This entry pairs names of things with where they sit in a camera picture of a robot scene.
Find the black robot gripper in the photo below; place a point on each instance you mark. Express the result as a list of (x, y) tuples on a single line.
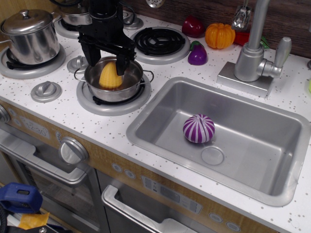
[(106, 34)]

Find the yellow toy corn cob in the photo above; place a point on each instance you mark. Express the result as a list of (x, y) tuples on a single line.
[(109, 79)]

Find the grey stove knob middle left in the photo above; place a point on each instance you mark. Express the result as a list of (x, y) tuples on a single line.
[(77, 64)]

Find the grey stove knob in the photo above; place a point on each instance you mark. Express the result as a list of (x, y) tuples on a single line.
[(46, 92), (131, 21), (77, 64)]

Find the grey stove knob back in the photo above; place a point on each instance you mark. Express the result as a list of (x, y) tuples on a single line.
[(131, 21)]

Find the grey stove knob front left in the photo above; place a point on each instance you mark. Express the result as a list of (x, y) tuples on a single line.
[(46, 92)]

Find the back right black coil burner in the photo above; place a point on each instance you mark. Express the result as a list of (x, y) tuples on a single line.
[(160, 45)]

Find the small steel pot at back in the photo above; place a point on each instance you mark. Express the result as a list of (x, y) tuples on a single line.
[(75, 12)]

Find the hanging perforated ladle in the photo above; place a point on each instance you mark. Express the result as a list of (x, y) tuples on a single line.
[(155, 3)]

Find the large steel pot with lid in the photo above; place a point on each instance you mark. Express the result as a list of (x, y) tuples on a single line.
[(31, 35)]

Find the purple toy eggplant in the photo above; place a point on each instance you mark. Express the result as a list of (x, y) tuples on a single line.
[(198, 54)]

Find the dark red toy pepper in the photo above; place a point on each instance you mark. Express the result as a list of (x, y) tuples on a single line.
[(193, 27)]

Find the round grey oven dial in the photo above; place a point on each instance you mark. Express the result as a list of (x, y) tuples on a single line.
[(72, 151)]

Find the orange toy pumpkin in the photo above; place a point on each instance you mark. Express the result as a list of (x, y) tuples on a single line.
[(219, 36)]

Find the purple white striped toy onion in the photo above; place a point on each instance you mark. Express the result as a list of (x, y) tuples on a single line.
[(199, 129)]

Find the grey dial at left edge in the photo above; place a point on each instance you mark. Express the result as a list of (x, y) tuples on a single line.
[(4, 116)]

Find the red toy chili pepper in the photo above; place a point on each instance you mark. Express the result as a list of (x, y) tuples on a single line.
[(243, 37)]

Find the hanging silver utensil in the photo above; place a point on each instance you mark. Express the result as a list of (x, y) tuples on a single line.
[(241, 17)]

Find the silver toy faucet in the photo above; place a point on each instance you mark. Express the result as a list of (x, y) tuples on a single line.
[(252, 73)]

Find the blue clamp tool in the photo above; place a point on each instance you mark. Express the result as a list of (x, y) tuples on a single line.
[(20, 198)]

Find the grey toy sink basin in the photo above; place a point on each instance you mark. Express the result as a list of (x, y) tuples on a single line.
[(257, 149)]

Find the yellow cloth piece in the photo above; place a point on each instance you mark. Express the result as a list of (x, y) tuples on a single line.
[(30, 221)]

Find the small steel pan with handles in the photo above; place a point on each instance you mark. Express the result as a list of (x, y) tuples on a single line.
[(132, 80)]

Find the left oven door with handle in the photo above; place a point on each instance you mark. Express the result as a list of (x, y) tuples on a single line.
[(71, 193)]

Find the right dishwasher door with handle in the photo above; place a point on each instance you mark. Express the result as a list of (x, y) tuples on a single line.
[(129, 210)]

